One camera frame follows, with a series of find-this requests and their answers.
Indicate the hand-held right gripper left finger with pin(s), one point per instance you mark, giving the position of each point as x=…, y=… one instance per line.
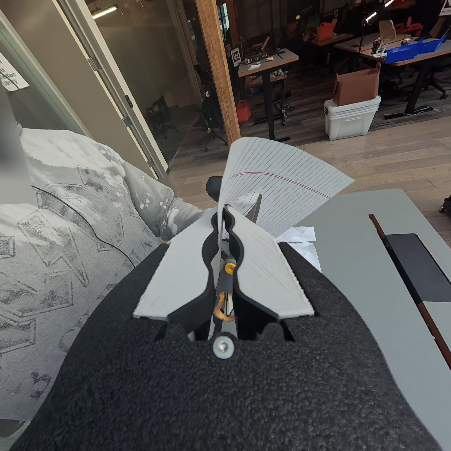
x=176, y=278

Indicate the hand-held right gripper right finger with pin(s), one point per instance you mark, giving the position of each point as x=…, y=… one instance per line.
x=271, y=278

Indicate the grey orange scissors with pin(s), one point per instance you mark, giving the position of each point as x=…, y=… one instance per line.
x=230, y=269

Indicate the cut lined paper piece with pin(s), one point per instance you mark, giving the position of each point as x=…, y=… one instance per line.
x=303, y=233
x=312, y=255

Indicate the lined paper sheet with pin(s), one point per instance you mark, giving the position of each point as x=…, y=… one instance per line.
x=274, y=169

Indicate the person's left forearm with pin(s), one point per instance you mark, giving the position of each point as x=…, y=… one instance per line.
x=165, y=208

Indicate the grey standing desk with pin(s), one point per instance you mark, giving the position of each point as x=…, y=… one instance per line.
x=267, y=58

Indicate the red gas can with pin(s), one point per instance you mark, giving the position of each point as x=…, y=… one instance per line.
x=243, y=112

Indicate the black office chair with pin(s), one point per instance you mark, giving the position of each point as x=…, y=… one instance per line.
x=211, y=105

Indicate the person's grey hooded sweatshirt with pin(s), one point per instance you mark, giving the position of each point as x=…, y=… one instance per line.
x=70, y=282

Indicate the printed marker tag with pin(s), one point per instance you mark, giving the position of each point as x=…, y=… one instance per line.
x=236, y=56

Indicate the glass door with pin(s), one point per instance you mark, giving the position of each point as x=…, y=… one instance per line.
x=141, y=70

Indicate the white lidded storage bins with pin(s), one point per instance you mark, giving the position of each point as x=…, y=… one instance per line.
x=352, y=119

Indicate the brown cardboard box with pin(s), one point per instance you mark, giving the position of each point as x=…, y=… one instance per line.
x=356, y=88

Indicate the orange bag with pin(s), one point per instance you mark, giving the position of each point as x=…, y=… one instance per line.
x=326, y=31

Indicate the ceiling tube light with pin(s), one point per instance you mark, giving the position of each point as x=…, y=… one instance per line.
x=104, y=11

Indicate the blue plastic tray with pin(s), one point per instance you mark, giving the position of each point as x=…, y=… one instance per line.
x=405, y=54

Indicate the wooden support post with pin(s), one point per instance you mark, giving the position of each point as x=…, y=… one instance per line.
x=216, y=70

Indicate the white wall sign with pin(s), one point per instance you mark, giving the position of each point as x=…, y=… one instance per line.
x=12, y=75

